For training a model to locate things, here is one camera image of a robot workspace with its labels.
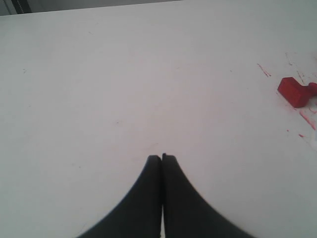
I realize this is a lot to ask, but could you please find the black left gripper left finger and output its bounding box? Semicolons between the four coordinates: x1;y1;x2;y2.
80;155;161;238

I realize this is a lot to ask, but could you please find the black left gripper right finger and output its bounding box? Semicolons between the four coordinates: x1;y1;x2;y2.
161;154;252;238

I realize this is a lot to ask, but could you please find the red plastic stamp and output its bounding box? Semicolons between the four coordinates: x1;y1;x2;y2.
277;77;317;108

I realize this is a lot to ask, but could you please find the dark post behind table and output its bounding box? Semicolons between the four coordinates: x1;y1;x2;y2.
11;0;32;14

